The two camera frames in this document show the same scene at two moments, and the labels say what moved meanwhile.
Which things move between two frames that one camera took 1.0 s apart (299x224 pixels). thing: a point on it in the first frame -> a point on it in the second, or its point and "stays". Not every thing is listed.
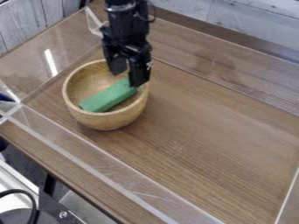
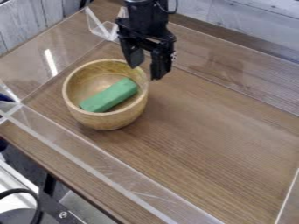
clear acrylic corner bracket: x=94 y=23 stays
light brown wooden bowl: x=89 y=79 stays
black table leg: x=50 y=185 stays
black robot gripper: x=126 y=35 -> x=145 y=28
